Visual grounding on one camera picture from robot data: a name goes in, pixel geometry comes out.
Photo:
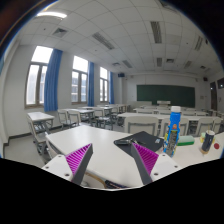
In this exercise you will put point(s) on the white chair behind table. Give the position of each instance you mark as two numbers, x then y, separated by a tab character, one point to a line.
136	124

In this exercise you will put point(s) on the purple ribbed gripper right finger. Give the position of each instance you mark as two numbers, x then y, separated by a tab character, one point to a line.
145	160

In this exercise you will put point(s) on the red round sticker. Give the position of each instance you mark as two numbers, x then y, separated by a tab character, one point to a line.
216	146

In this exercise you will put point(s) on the white desk at left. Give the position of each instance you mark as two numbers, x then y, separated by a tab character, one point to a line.
42	122

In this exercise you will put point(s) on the green sponge block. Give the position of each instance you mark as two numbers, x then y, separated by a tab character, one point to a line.
186	140

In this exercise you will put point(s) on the blue curtain left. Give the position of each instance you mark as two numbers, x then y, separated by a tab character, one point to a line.
51	81

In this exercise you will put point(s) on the white classroom chair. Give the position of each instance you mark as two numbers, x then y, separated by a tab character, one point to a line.
69	118

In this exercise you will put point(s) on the black notebook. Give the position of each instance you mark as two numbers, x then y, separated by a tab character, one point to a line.
142	138

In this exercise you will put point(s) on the blue curtain right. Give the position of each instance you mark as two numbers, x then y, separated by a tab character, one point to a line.
111	88

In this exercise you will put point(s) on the blue curtain middle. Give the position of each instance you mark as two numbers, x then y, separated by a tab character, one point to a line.
91	84

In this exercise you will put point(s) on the green chalkboard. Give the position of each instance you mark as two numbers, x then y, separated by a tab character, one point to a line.
176	95

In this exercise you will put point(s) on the dark blue can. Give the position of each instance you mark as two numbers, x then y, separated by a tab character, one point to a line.
208	140

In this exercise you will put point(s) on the blue plastic bottle white cap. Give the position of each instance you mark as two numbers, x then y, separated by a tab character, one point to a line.
172	133

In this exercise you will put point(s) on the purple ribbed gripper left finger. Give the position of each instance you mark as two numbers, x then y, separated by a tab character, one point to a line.
78	161

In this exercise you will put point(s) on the blue curtain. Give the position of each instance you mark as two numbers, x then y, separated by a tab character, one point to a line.
91	84
111	88
51	81

